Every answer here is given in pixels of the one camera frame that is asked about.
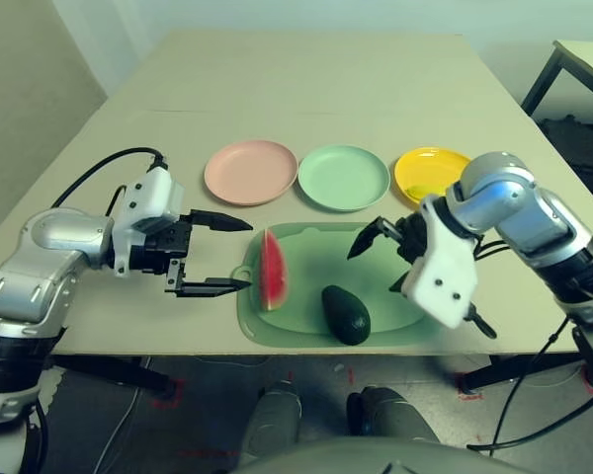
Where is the red tape foot marking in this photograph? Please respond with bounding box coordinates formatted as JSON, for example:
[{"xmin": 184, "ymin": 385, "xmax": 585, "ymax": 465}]
[
  {"xmin": 150, "ymin": 377, "xmax": 187, "ymax": 411},
  {"xmin": 454, "ymin": 374, "xmax": 485, "ymax": 402}
]

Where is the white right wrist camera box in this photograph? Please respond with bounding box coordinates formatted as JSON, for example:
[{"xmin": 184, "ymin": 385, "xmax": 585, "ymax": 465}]
[{"xmin": 403, "ymin": 194, "xmax": 479, "ymax": 331}]

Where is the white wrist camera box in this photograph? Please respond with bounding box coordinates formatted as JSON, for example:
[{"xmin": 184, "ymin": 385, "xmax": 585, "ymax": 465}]
[
  {"xmin": 109, "ymin": 166, "xmax": 186, "ymax": 277},
  {"xmin": 403, "ymin": 194, "xmax": 479, "ymax": 331}
]

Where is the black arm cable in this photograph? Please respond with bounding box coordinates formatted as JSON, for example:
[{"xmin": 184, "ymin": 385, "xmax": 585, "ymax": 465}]
[
  {"xmin": 50, "ymin": 146, "xmax": 169, "ymax": 218},
  {"xmin": 466, "ymin": 236, "xmax": 593, "ymax": 453}
]

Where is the grey robot right leg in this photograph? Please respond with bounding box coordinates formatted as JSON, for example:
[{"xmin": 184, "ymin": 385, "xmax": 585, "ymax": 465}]
[{"xmin": 346, "ymin": 386, "xmax": 441, "ymax": 443}]

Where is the pink plastic plate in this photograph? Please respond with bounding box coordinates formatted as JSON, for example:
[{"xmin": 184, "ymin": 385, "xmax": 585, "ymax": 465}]
[{"xmin": 203, "ymin": 139, "xmax": 298, "ymax": 207}]

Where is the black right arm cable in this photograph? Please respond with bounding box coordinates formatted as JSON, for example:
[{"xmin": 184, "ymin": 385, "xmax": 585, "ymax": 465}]
[{"xmin": 466, "ymin": 236, "xmax": 593, "ymax": 453}]

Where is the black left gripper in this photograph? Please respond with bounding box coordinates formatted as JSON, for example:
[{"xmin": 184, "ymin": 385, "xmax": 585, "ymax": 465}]
[{"xmin": 127, "ymin": 208, "xmax": 255, "ymax": 299}]

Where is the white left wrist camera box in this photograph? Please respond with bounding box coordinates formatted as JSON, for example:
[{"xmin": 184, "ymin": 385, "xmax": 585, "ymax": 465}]
[{"xmin": 109, "ymin": 166, "xmax": 186, "ymax": 277}]

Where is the white floor cable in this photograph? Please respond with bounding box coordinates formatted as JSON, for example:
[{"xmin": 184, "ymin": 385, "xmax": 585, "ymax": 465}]
[{"xmin": 96, "ymin": 384, "xmax": 147, "ymax": 474}]

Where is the mint green plastic plate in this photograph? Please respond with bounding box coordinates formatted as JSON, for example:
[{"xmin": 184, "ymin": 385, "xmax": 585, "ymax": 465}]
[{"xmin": 297, "ymin": 143, "xmax": 391, "ymax": 213}]

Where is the black metal table leg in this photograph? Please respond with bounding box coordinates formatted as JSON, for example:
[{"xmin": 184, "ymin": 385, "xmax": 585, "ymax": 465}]
[
  {"xmin": 53, "ymin": 355, "xmax": 174, "ymax": 401},
  {"xmin": 462, "ymin": 353, "xmax": 587, "ymax": 396}
]

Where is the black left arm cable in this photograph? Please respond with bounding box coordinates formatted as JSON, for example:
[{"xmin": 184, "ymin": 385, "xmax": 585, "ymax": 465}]
[{"xmin": 50, "ymin": 146, "xmax": 169, "ymax": 218}]

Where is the green silicone placemat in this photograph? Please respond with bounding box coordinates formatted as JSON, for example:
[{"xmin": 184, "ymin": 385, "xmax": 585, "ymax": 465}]
[{"xmin": 230, "ymin": 221, "xmax": 446, "ymax": 350}]

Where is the red watermelon slice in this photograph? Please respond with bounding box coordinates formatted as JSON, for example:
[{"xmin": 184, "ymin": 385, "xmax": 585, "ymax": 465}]
[{"xmin": 258, "ymin": 227, "xmax": 292, "ymax": 313}]

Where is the black-framed side table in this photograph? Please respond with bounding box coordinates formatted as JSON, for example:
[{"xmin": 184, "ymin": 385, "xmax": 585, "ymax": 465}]
[{"xmin": 521, "ymin": 39, "xmax": 593, "ymax": 119}]

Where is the grey robot torso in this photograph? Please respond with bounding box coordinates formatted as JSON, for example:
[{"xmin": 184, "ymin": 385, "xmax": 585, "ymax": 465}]
[{"xmin": 236, "ymin": 434, "xmax": 525, "ymax": 474}]

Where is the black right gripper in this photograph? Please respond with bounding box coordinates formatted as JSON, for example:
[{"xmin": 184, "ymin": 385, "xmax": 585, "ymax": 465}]
[{"xmin": 346, "ymin": 212, "xmax": 429, "ymax": 293}]

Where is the yellow plastic plate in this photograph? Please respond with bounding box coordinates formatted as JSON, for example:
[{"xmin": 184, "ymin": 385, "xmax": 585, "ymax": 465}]
[{"xmin": 393, "ymin": 146, "xmax": 473, "ymax": 208}]

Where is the dark green avocado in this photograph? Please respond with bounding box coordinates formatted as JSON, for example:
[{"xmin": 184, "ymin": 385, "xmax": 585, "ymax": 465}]
[{"xmin": 320, "ymin": 284, "xmax": 372, "ymax": 347}]

